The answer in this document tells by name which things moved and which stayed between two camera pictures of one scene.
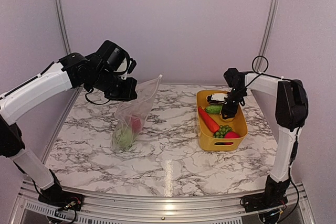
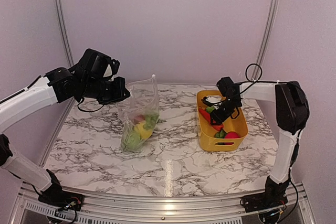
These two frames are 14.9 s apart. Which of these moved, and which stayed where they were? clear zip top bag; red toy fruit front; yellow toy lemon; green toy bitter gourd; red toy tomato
Moved: clear zip top bag; red toy tomato; yellow toy lemon
Stayed: green toy bitter gourd; red toy fruit front
